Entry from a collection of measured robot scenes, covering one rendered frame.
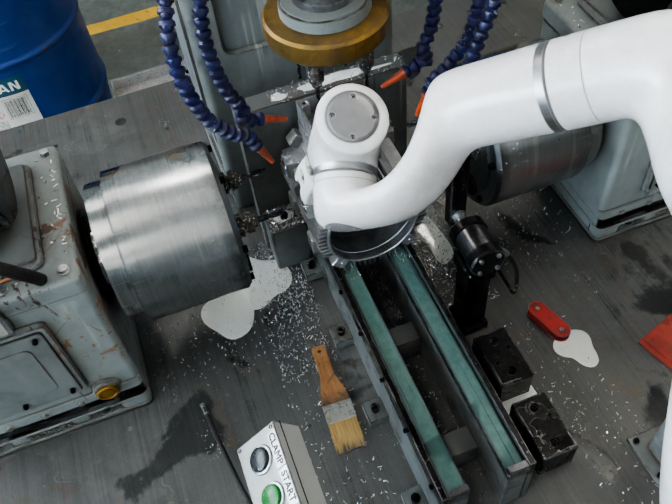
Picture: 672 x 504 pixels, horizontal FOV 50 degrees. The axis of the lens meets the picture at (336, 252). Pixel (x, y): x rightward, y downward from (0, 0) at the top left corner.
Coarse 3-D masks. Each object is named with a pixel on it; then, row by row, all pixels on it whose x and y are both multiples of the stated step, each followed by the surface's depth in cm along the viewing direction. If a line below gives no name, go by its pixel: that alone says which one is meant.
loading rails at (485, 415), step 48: (336, 288) 128; (432, 288) 119; (336, 336) 128; (384, 336) 116; (432, 336) 116; (384, 384) 112; (480, 384) 110; (432, 432) 105; (480, 432) 107; (432, 480) 100; (528, 480) 105
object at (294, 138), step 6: (294, 132) 121; (288, 138) 122; (294, 138) 121; (300, 138) 122; (294, 144) 122; (414, 234) 123; (408, 240) 123; (330, 258) 121; (336, 258) 120; (336, 264) 121; (342, 264) 121
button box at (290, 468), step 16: (272, 432) 89; (288, 432) 91; (240, 448) 92; (272, 448) 89; (288, 448) 89; (304, 448) 91; (272, 464) 88; (288, 464) 86; (304, 464) 89; (256, 480) 89; (272, 480) 87; (288, 480) 85; (304, 480) 87; (256, 496) 88; (288, 496) 85; (304, 496) 85; (320, 496) 87
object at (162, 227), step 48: (192, 144) 113; (96, 192) 108; (144, 192) 105; (192, 192) 106; (96, 240) 104; (144, 240) 104; (192, 240) 105; (240, 240) 110; (144, 288) 106; (192, 288) 109; (240, 288) 115
